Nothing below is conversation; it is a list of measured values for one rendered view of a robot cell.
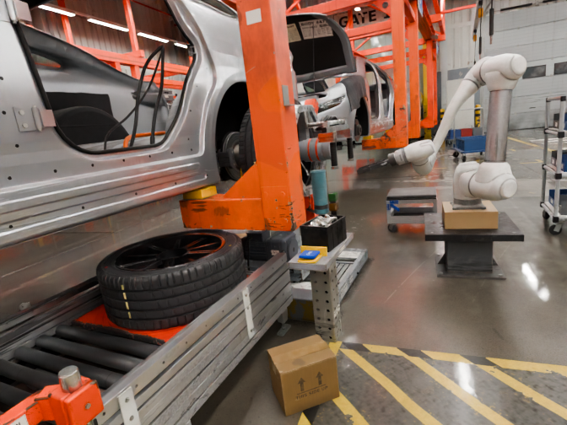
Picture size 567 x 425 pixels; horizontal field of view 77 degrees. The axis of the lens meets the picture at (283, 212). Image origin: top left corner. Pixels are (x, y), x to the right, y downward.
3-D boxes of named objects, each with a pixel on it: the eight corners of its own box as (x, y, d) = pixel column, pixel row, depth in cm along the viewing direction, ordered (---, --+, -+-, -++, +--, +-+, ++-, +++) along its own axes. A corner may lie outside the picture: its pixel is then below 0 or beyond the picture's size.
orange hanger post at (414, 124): (386, 140, 745) (380, 10, 689) (420, 137, 715) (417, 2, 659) (384, 140, 731) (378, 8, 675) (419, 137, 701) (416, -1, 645)
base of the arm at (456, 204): (480, 201, 231) (480, 192, 229) (486, 209, 211) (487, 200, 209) (449, 201, 237) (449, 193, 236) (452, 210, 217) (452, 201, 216)
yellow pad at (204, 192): (198, 194, 208) (197, 186, 207) (218, 194, 202) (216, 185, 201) (182, 200, 196) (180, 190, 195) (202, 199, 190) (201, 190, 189)
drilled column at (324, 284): (322, 328, 180) (315, 250, 171) (342, 331, 176) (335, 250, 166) (315, 339, 172) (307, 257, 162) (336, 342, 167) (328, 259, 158)
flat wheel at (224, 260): (152, 270, 212) (143, 232, 207) (260, 265, 201) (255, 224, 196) (72, 333, 149) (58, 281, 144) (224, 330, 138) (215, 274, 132)
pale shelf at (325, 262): (321, 237, 189) (321, 231, 189) (353, 238, 182) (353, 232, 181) (288, 268, 152) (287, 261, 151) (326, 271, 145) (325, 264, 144)
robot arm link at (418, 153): (406, 158, 199) (411, 169, 210) (434, 148, 193) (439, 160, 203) (402, 142, 204) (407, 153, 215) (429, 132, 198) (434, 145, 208)
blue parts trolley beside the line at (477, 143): (452, 157, 764) (451, 110, 741) (484, 153, 745) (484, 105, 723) (460, 163, 671) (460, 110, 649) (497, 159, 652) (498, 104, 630)
